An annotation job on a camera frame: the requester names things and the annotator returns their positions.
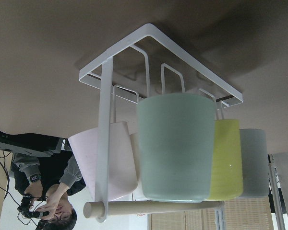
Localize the white wire cup rack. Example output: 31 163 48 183
79 23 243 223

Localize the cream cup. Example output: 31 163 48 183
130 133 148 201

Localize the grey cup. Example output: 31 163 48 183
238 128 269 198

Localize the person in black jacket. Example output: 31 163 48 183
11 149 86 230

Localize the pink cup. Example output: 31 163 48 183
68 122 138 201

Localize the mint green cup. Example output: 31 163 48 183
137 93 215 203

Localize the yellow cup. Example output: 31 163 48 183
206 119 243 201

